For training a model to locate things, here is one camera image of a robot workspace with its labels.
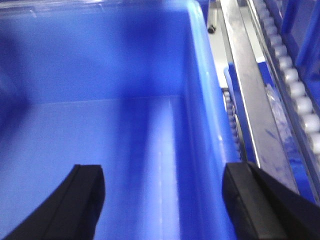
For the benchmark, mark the large light blue bin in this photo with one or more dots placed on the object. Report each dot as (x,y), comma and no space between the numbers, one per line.
(127,85)

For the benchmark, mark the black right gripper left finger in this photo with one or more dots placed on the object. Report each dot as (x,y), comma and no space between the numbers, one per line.
(71,212)

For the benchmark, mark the metal lane divider rail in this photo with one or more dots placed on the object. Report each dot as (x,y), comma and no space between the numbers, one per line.
(261,137)

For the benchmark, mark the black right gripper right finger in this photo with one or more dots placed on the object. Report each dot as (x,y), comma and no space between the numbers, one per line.
(262,208)

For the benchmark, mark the lower right dark blue bin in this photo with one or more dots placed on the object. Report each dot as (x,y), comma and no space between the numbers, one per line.
(300,28)

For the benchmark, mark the white roller track strip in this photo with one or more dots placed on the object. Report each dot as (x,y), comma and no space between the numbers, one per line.
(300,98)

